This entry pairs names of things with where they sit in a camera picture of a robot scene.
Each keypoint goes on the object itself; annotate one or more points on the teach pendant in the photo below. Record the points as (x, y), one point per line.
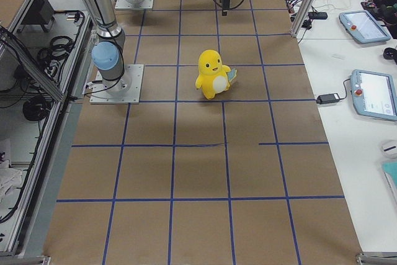
(373, 94)
(363, 27)

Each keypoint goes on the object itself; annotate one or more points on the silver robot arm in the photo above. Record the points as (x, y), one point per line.
(107, 52)

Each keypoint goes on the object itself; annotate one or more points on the near teach pendant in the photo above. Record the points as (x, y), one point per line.
(373, 94)

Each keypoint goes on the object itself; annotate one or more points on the far teach pendant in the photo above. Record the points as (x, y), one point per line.
(363, 27)

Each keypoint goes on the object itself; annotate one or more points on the black power brick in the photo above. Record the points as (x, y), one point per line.
(328, 98)

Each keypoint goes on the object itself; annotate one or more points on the yellow plush toy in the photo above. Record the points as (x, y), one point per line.
(213, 76)

